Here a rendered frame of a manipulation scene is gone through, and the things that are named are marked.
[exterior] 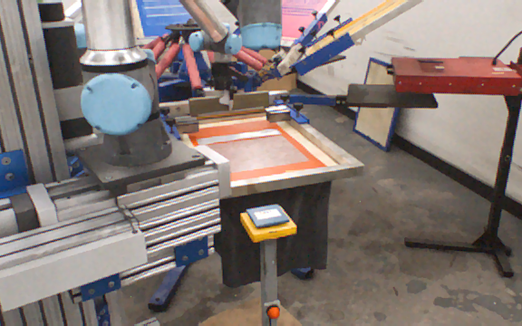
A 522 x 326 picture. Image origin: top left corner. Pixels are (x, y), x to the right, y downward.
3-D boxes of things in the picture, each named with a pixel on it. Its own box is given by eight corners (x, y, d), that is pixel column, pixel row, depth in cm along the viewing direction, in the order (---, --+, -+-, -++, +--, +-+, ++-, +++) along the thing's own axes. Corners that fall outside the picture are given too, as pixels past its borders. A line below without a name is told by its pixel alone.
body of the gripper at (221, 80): (210, 88, 211) (209, 60, 206) (229, 86, 213) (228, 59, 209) (215, 92, 204) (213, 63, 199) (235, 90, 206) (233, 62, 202)
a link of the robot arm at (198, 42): (205, 33, 184) (226, 30, 191) (186, 32, 191) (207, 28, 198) (206, 54, 187) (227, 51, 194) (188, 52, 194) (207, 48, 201)
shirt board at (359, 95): (428, 99, 281) (430, 85, 278) (437, 120, 245) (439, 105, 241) (207, 92, 307) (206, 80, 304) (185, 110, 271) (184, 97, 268)
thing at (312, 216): (331, 269, 189) (334, 168, 173) (218, 294, 177) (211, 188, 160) (327, 265, 192) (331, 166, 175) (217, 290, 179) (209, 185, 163)
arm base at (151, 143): (115, 172, 98) (108, 125, 95) (94, 149, 110) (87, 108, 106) (183, 155, 106) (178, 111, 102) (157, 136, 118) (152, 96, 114)
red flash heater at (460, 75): (502, 77, 271) (506, 56, 266) (526, 100, 229) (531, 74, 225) (390, 74, 283) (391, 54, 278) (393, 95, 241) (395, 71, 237)
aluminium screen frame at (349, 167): (363, 175, 167) (364, 165, 165) (197, 203, 151) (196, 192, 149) (282, 112, 236) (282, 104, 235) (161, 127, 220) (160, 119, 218)
